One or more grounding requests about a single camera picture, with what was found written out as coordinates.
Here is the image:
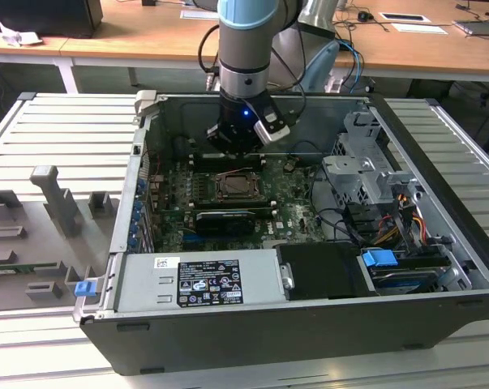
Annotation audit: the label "thin wire locking lever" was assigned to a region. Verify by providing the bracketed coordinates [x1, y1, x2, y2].
[218, 165, 256, 177]
[221, 193, 268, 203]

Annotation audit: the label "silver CPU plate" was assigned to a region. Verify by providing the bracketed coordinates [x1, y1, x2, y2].
[222, 177, 258, 195]

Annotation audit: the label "black CPU socket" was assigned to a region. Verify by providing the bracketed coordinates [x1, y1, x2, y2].
[212, 171, 268, 203]

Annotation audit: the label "black RAM stick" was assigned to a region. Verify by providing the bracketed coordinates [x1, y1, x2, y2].
[191, 152, 266, 171]
[191, 197, 277, 210]

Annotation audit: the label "black graphics card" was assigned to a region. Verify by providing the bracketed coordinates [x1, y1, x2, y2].
[193, 208, 257, 238]

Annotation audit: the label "grey case latch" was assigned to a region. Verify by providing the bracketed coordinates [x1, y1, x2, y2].
[134, 89, 160, 118]

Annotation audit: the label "green motherboard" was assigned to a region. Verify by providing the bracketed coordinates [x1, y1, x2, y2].
[148, 156, 330, 252]

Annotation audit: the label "pale blue teach pendant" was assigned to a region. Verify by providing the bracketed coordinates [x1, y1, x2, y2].
[300, 40, 342, 92]

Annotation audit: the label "metal drive cage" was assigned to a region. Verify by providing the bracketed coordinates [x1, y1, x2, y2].
[320, 111, 423, 212]

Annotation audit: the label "wooden desk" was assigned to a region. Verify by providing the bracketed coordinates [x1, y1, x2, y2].
[0, 0, 489, 96]

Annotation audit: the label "black plastic shroud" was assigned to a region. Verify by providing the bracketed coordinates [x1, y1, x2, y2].
[277, 242, 377, 301]

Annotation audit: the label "grey power supply unit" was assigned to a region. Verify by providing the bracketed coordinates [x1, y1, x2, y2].
[116, 247, 294, 313]

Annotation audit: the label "blue disk carrier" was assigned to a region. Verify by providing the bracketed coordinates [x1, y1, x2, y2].
[360, 249, 442, 296]

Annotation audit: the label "black open PC case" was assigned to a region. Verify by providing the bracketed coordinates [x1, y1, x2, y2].
[72, 89, 489, 377]

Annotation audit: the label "white paper sheet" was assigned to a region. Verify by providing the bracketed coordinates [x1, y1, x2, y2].
[391, 23, 450, 36]

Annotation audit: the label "blue plastic latch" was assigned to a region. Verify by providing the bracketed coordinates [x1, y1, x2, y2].
[74, 280, 97, 297]

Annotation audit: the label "black computer box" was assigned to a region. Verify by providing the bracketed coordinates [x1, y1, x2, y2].
[0, 0, 104, 38]

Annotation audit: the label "grey parts rack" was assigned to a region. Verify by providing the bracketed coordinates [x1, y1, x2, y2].
[0, 165, 122, 313]

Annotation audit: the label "crumpled white paper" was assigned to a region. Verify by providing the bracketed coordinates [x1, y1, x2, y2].
[0, 22, 42, 46]

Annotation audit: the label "green RAM stick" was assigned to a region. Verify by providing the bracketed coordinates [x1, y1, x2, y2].
[0, 262, 61, 276]

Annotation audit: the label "grey laptop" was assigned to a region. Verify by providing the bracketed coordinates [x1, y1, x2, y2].
[453, 18, 489, 40]

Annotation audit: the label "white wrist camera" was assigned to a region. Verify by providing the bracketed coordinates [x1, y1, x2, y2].
[254, 105, 292, 145]

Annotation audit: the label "desk cable grommet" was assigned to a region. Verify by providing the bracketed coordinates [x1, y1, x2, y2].
[380, 11, 431, 24]
[180, 8, 221, 20]

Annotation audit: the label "blue cable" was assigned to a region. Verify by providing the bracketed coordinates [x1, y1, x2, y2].
[341, 38, 365, 88]

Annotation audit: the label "yellow and red wires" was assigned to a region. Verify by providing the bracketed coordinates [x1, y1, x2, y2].
[373, 214, 427, 244]

